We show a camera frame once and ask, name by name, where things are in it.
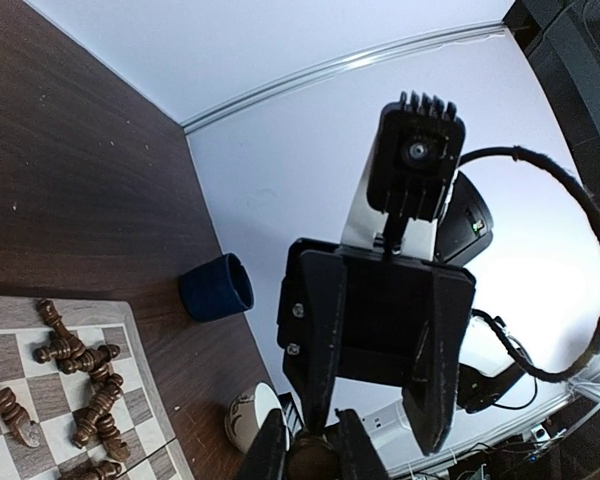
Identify dark blue mug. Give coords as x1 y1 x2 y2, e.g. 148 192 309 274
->
178 253 254 323

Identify pile of dark chess pieces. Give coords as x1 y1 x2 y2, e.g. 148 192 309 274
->
0 297 144 479

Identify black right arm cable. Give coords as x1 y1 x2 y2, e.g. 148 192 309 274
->
457 144 600 385

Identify white bowl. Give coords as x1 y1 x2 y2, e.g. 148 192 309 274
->
224 382 283 454

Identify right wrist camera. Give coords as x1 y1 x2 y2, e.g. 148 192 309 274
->
340 92 466 261

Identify right aluminium frame post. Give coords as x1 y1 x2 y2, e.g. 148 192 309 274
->
180 22 506 134

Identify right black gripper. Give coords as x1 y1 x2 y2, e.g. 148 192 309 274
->
277 238 475 455

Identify wooden chess board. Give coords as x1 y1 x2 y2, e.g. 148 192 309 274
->
0 296 193 479

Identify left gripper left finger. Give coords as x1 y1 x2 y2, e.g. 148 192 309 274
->
234 409 288 480

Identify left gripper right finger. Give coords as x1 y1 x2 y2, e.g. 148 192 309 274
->
336 409 389 480

